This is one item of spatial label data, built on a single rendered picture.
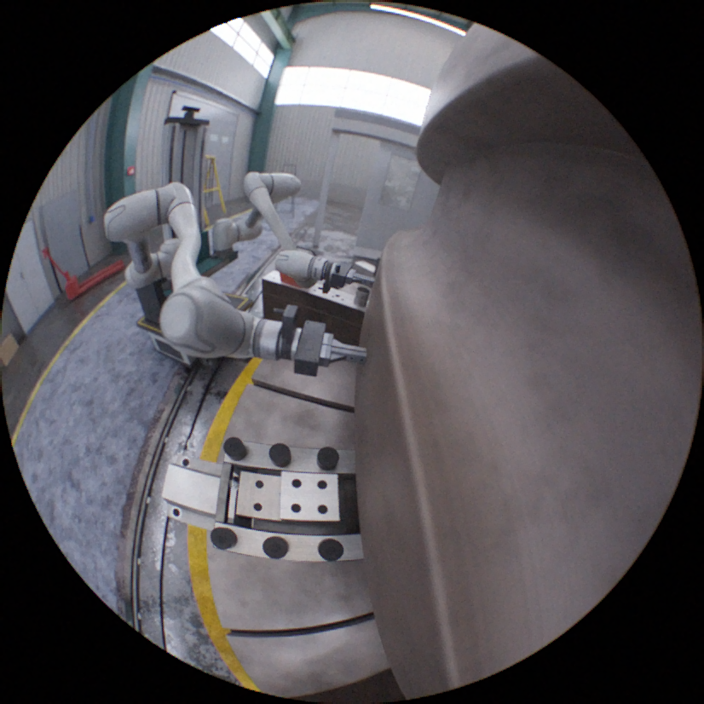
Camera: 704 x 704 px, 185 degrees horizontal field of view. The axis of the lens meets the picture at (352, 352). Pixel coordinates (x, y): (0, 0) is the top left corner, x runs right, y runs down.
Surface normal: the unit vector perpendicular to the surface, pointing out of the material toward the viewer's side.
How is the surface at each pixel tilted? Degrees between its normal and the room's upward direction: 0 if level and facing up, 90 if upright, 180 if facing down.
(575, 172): 90
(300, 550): 0
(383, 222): 90
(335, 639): 0
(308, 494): 0
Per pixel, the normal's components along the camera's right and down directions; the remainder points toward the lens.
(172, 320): 0.20, 0.11
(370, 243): 0.01, 0.70
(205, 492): 0.20, -0.70
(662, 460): -0.97, -0.07
